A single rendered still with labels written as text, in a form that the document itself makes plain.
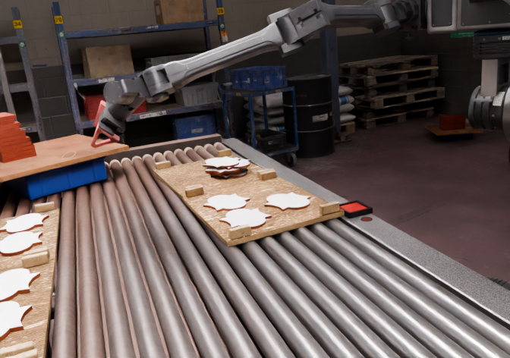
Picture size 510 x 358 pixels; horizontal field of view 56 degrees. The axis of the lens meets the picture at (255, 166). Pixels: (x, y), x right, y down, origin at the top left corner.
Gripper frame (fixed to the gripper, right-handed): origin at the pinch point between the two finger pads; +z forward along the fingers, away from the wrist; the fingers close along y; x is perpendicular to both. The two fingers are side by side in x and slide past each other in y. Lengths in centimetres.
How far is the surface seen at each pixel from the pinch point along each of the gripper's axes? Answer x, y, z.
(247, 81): 183, -312, 41
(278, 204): 47, 17, -23
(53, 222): 7.6, 5.6, 30.6
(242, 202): 42.4, 11.9, -14.4
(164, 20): 109, -418, 79
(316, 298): 34, 61, -32
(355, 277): 42, 57, -39
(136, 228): 22.4, 15.5, 10.2
